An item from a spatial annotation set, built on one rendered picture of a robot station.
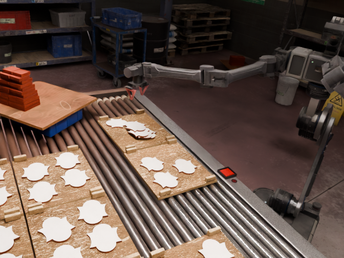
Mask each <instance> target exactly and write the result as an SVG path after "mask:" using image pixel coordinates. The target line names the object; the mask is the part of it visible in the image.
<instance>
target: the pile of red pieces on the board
mask: <svg viewBox="0 0 344 258"><path fill-rule="evenodd" d="M0 76H1V77H0V103H1V104H4V105H7V106H10V107H12V108H15V109H18V110H21V111H24V112H25V111H28V110H30V109H32V108H34V107H36V106H38V105H40V99H39V95H38V92H37V90H36V89H35V84H34V83H32V81H33V78H32V77H30V71H27V70H23V69H20V68H17V67H13V66H11V67H7V68H4V69H3V71H2V72H0Z"/></svg>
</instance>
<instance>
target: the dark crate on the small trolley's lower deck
mask: <svg viewBox="0 0 344 258"><path fill-rule="evenodd" d="M114 58H116V54H112V55H107V64H109V65H111V66H113V67H115V68H116V59H114ZM136 62H137V59H134V58H132V57H130V56H128V55H125V54H123V53H119V56H118V69H119V70H121V71H124V69H125V68H127V67H130V66H132V65H133V64H135V63H136Z"/></svg>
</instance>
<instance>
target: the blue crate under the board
mask: <svg viewBox="0 0 344 258"><path fill-rule="evenodd" d="M80 119H82V109H80V110H79V111H77V112H75V113H73V114H71V115H70V116H68V117H66V118H65V119H63V120H61V121H59V122H57V123H56V124H54V125H52V126H50V127H49V128H47V129H45V130H43V131H41V130H39V129H36V128H33V127H31V126H28V125H25V124H22V123H19V122H17V121H14V120H12V122H13V124H15V125H18V126H21V127H24V128H26V129H29V130H32V131H34V132H37V133H40V134H43V135H45V136H48V137H52V136H54V135H56V134H57V133H59V132H61V131H62V130H64V129H65V128H67V127H69V126H70V125H72V124H74V123H75V122H77V121H79V120H80Z"/></svg>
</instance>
